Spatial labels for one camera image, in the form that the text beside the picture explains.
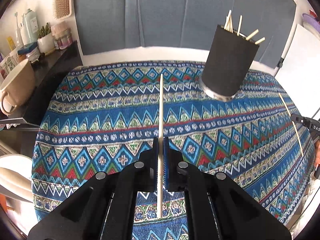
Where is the black sleeved metal cup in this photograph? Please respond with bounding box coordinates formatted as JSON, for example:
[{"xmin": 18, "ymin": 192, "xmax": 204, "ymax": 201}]
[{"xmin": 199, "ymin": 25, "xmax": 259, "ymax": 102}]

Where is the pink glass jar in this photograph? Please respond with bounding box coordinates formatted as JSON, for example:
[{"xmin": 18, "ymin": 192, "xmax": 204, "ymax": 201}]
[{"xmin": 51, "ymin": 21, "xmax": 73, "ymax": 50}]

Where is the white foam board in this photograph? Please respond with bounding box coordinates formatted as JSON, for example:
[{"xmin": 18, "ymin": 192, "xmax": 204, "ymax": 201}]
[{"xmin": 276, "ymin": 25, "xmax": 319, "ymax": 120}]

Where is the grey blue backdrop cloth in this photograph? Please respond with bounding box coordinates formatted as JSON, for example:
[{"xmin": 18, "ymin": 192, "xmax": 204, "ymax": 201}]
[{"xmin": 74, "ymin": 0, "xmax": 296, "ymax": 68}]

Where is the white lotion bottle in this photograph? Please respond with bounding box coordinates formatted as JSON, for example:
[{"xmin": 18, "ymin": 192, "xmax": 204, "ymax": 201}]
[{"xmin": 23, "ymin": 8, "xmax": 39, "ymax": 43}]

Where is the wooden hairbrush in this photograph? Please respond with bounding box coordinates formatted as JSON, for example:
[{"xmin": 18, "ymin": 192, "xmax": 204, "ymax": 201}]
[{"xmin": 53, "ymin": 0, "xmax": 72, "ymax": 20}]

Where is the chopstick in cup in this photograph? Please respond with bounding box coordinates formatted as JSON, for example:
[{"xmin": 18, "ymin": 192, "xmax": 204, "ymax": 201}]
[
  {"xmin": 227, "ymin": 15, "xmax": 233, "ymax": 33},
  {"xmin": 246, "ymin": 29, "xmax": 259, "ymax": 41},
  {"xmin": 224, "ymin": 10, "xmax": 232, "ymax": 30}
]

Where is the small potted succulent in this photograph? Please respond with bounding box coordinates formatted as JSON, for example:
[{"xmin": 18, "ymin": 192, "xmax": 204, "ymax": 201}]
[{"xmin": 37, "ymin": 22, "xmax": 55, "ymax": 54}]

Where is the cream ceramic mug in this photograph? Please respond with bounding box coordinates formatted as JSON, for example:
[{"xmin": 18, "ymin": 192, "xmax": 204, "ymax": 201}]
[{"xmin": 1, "ymin": 59, "xmax": 35, "ymax": 116}]

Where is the wooden chopstick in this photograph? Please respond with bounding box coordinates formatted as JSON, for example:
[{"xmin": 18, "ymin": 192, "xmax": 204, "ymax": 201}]
[
  {"xmin": 278, "ymin": 93, "xmax": 304, "ymax": 157},
  {"xmin": 236, "ymin": 15, "xmax": 242, "ymax": 36},
  {"xmin": 255, "ymin": 37, "xmax": 265, "ymax": 44},
  {"xmin": 157, "ymin": 74, "xmax": 164, "ymax": 218}
]

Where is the patterned blue tablecloth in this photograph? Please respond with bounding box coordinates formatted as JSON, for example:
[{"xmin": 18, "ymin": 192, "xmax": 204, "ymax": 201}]
[{"xmin": 28, "ymin": 61, "xmax": 315, "ymax": 239}]

